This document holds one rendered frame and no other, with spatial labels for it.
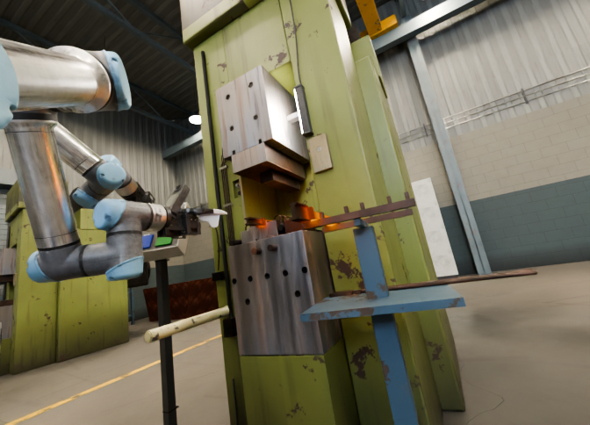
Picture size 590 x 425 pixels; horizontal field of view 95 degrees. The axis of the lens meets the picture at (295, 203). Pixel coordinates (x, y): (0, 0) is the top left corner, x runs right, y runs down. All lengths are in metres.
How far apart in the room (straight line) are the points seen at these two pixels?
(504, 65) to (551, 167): 2.39
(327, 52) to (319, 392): 1.45
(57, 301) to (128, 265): 4.98
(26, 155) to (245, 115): 0.91
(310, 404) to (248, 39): 1.81
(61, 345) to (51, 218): 4.92
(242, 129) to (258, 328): 0.91
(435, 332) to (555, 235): 5.66
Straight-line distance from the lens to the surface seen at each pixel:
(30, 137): 0.77
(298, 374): 1.16
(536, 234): 7.06
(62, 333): 5.64
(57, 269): 0.80
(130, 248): 0.75
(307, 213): 0.74
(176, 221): 0.87
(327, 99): 1.39
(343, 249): 1.20
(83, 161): 1.00
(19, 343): 5.65
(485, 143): 7.24
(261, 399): 1.29
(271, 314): 1.15
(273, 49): 1.71
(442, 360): 1.68
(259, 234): 1.23
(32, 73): 0.49
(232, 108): 1.50
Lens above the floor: 0.79
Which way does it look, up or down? 13 degrees up
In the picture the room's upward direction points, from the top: 10 degrees counter-clockwise
